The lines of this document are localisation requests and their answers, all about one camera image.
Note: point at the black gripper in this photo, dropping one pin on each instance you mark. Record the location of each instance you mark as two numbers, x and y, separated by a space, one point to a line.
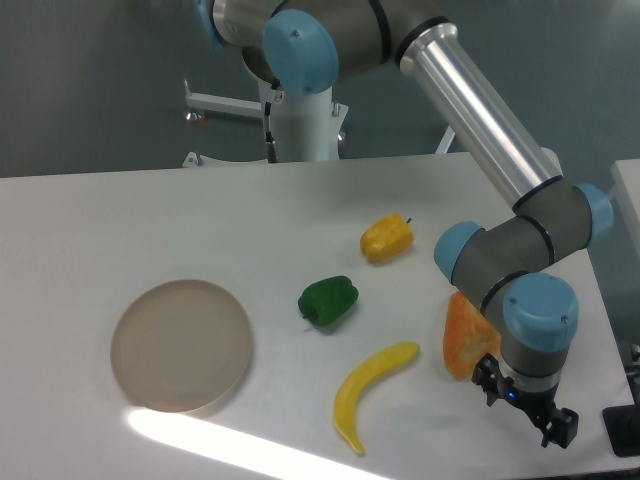
534 395

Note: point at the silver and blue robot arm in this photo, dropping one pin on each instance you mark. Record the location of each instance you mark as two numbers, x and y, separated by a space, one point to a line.
298 50

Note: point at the orange bell pepper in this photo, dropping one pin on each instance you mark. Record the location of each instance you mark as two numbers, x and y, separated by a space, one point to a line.
468 337

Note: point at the yellow bell pepper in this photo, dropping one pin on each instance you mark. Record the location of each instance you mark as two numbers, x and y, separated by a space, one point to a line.
386 238

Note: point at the green bell pepper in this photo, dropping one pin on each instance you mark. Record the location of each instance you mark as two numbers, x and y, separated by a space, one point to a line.
324 302

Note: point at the black box at table edge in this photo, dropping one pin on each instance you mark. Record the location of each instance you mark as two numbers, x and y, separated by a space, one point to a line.
622 425

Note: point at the yellow banana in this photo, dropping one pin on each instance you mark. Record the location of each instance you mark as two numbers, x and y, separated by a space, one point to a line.
374 369

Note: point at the white table at right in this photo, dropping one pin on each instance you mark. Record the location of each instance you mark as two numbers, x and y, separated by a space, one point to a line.
626 177

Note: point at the beige round plate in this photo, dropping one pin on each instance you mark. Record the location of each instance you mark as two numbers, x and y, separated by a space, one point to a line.
181 346

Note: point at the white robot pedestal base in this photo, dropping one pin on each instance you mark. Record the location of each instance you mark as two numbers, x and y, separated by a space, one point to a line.
295 128

